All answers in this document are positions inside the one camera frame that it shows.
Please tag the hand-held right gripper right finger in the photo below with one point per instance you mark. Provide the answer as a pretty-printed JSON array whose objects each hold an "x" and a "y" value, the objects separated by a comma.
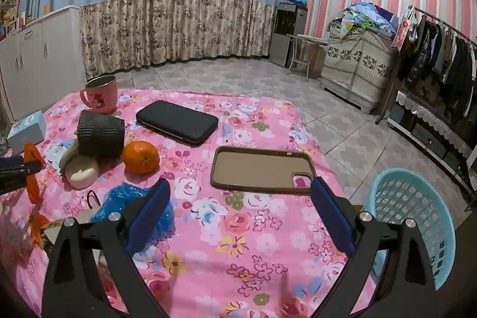
[{"x": 331, "y": 217}]

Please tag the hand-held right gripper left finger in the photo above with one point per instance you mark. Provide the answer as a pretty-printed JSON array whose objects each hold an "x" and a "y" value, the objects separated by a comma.
[{"x": 149, "y": 217}]

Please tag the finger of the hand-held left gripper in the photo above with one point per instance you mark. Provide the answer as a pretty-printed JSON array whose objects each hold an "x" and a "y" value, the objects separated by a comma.
[
  {"x": 18, "y": 176},
  {"x": 11, "y": 161}
]

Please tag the orange peel piece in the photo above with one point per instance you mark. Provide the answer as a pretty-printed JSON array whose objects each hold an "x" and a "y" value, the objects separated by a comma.
[
  {"x": 31, "y": 152},
  {"x": 39, "y": 226}
]

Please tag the blue plastic bag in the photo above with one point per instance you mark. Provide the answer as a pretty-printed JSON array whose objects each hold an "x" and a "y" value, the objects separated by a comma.
[{"x": 119, "y": 197}]

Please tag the light blue plastic basket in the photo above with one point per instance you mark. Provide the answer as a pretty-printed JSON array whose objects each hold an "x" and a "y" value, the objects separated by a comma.
[{"x": 445, "y": 239}]

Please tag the blue and white tissue box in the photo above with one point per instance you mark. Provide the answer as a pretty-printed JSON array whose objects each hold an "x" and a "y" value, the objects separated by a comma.
[{"x": 26, "y": 131}]

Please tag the orange fruit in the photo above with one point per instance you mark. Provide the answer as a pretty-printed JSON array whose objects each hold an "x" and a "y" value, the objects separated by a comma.
[{"x": 141, "y": 157}]

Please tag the cream round soap bar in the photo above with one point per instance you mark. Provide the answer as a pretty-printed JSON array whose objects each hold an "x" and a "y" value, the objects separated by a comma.
[{"x": 82, "y": 172}]

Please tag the pink floral tablecloth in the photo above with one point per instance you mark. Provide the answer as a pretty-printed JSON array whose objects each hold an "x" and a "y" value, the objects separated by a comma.
[{"x": 223, "y": 228}]

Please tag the brown phone case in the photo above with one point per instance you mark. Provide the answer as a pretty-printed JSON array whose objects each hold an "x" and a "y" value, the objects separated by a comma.
[{"x": 253, "y": 169}]

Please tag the dark ribbed cup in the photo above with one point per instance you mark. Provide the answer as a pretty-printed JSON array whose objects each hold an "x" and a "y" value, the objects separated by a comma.
[{"x": 100, "y": 133}]

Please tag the black leather wallet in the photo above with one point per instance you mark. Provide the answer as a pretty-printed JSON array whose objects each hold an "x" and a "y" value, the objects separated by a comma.
[{"x": 175, "y": 120}]

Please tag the white cabinet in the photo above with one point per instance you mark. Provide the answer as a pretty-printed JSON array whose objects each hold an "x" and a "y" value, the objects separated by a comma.
[{"x": 37, "y": 61}]

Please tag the pink mug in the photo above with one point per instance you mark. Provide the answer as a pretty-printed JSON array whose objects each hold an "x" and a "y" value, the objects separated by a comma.
[{"x": 100, "y": 98}]

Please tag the low shelf with lace cloth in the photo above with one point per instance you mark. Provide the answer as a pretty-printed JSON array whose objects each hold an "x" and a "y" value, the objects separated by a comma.
[{"x": 421, "y": 113}]

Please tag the cabinet with floral cover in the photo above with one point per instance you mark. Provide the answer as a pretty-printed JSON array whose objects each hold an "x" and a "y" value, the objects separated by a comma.
[{"x": 357, "y": 68}]

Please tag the grey water dispenser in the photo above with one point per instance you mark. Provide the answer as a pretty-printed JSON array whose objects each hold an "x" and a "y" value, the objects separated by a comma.
[{"x": 283, "y": 42}]

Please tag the row of hanging clothes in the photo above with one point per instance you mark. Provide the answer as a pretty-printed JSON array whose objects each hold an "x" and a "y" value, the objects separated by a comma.
[{"x": 458, "y": 68}]

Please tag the pink hanging packet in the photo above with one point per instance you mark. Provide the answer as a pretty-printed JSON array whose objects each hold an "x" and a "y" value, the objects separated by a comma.
[{"x": 400, "y": 31}]

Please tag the pile of clothes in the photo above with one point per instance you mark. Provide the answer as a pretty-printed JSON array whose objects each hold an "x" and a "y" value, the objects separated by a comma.
[{"x": 365, "y": 14}]

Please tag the metal clothes rack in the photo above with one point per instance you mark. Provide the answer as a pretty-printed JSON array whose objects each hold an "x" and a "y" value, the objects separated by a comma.
[{"x": 436, "y": 17}]

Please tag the metal frame stool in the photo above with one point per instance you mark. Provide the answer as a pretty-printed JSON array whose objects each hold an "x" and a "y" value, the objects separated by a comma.
[{"x": 309, "y": 38}]

